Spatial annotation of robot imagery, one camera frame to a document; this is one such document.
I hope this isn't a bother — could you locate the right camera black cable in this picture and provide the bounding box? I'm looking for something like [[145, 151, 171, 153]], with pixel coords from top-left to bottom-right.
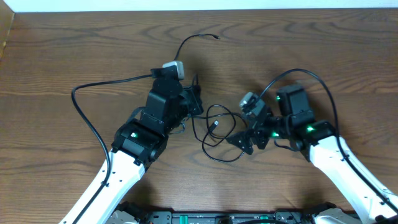
[[257, 68, 398, 215]]

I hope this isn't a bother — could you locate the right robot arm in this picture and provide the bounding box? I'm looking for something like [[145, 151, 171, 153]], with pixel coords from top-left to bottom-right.
[[227, 85, 397, 223]]

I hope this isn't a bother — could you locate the black USB cable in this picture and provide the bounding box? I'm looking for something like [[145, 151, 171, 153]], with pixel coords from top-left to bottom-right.
[[173, 33, 249, 163]]

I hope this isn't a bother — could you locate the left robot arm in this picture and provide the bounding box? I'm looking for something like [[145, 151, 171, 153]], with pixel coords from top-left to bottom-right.
[[62, 78, 203, 223]]

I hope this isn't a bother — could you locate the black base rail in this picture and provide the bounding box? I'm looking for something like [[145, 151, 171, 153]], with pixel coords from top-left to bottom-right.
[[106, 202, 361, 224]]

